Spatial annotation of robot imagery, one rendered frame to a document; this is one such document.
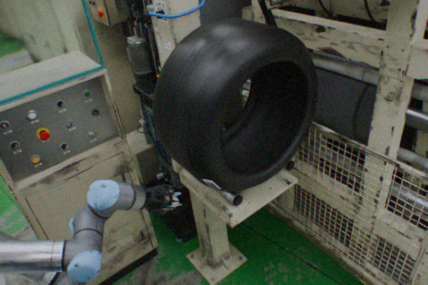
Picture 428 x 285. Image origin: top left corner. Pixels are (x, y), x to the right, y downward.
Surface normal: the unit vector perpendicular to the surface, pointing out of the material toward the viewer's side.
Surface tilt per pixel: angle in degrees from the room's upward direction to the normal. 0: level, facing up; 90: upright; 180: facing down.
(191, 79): 47
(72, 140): 90
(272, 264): 0
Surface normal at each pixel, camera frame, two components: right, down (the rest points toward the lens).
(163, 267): -0.11, -0.84
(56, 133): 0.61, 0.37
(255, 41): 0.28, -0.33
